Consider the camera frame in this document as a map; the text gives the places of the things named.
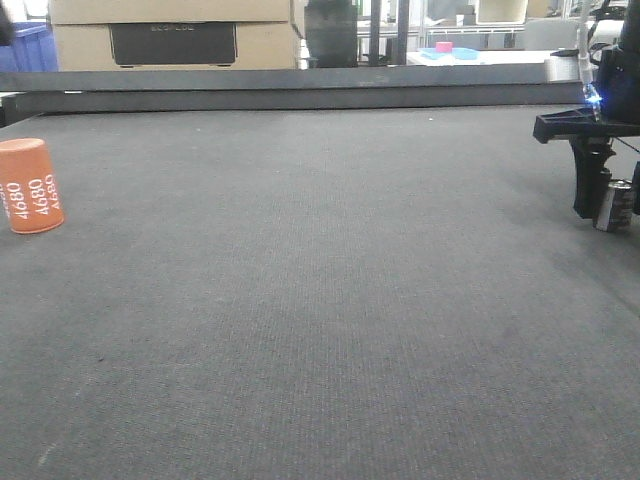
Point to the black cylindrical capacitor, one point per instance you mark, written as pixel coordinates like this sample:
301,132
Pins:
616,208

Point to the black office chair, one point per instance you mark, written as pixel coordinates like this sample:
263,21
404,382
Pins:
331,33

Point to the grey chair back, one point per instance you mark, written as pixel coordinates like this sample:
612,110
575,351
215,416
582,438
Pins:
550,34

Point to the orange 4680 cylinder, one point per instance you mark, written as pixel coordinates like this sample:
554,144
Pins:
29,190

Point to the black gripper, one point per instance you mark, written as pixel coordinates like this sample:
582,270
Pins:
611,97

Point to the pink cube block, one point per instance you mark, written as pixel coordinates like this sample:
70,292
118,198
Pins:
444,47

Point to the dark table edge rail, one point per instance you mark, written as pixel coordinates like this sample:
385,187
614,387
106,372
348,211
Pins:
314,89

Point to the white plastic bin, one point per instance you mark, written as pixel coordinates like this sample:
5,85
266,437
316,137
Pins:
500,12

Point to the large cardboard box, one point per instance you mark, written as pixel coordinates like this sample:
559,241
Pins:
178,35

